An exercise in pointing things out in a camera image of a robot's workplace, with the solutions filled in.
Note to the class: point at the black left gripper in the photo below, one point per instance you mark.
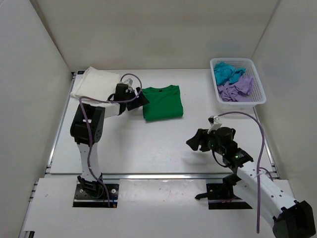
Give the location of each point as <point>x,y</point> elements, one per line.
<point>139,102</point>

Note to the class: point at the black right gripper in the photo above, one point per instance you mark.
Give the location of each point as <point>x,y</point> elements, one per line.
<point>199,140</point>

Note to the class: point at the green t-shirt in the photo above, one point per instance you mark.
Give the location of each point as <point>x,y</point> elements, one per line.
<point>164,103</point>

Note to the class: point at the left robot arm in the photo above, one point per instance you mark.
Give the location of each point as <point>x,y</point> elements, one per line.
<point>87,127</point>

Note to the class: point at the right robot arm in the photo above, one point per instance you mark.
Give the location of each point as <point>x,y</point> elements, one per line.
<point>287,217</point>

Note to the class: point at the folded white t-shirt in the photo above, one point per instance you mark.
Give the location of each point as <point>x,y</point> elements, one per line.
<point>96,84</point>

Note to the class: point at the lilac t-shirt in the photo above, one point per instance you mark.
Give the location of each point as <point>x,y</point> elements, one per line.
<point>239,91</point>

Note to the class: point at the white plastic basket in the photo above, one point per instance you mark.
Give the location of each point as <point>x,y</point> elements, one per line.
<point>258,95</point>

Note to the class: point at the teal t-shirt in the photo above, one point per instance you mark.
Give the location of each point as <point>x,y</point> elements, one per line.
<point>226,73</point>

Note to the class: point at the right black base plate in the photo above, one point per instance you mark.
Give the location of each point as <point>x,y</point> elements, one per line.
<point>221,197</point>

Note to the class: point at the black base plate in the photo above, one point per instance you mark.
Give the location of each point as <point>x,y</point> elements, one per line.
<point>221,197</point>
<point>98,199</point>

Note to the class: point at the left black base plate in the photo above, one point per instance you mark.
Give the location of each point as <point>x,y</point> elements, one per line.
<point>98,199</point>

